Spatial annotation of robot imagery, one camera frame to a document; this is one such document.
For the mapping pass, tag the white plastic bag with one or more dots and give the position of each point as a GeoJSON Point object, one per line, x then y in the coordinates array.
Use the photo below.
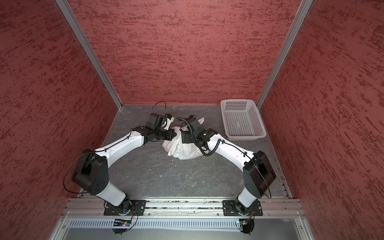
{"type": "Point", "coordinates": [177, 149]}

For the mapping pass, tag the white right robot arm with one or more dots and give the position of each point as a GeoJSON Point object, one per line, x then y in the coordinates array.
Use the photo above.
{"type": "Point", "coordinates": [258, 173]}

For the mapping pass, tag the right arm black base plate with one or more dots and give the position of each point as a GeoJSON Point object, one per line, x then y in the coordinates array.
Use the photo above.
{"type": "Point", "coordinates": [235, 208]}

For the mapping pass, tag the aluminium left corner post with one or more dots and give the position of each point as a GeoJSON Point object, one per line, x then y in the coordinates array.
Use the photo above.
{"type": "Point", "coordinates": [79, 33]}

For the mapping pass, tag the white perforated plastic basket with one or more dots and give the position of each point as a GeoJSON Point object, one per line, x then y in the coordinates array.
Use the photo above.
{"type": "Point", "coordinates": [242, 120]}

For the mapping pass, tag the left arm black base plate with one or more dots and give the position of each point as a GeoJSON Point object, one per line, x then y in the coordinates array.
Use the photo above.
{"type": "Point", "coordinates": [134, 207]}

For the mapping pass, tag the aluminium corner post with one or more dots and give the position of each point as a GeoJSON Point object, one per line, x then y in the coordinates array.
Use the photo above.
{"type": "Point", "coordinates": [79, 33]}
{"type": "Point", "coordinates": [290, 37]}

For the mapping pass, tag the white slotted cable duct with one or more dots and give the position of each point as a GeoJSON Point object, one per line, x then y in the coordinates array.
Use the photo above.
{"type": "Point", "coordinates": [170, 224]}

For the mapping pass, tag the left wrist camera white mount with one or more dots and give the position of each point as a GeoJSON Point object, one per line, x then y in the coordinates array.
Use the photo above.
{"type": "Point", "coordinates": [168, 120]}

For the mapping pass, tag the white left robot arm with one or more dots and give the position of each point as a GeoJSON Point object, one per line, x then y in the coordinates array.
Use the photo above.
{"type": "Point", "coordinates": [92, 169]}

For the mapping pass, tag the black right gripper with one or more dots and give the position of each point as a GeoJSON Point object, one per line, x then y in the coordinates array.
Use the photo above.
{"type": "Point", "coordinates": [186, 137]}

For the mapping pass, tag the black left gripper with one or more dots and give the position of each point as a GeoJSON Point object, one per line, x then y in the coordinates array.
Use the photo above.
{"type": "Point", "coordinates": [170, 136]}

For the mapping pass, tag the aluminium front mounting rail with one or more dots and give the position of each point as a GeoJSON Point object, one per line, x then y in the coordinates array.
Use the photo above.
{"type": "Point", "coordinates": [92, 207]}

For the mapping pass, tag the aluminium right corner post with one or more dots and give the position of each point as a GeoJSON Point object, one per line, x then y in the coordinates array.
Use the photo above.
{"type": "Point", "coordinates": [290, 37]}

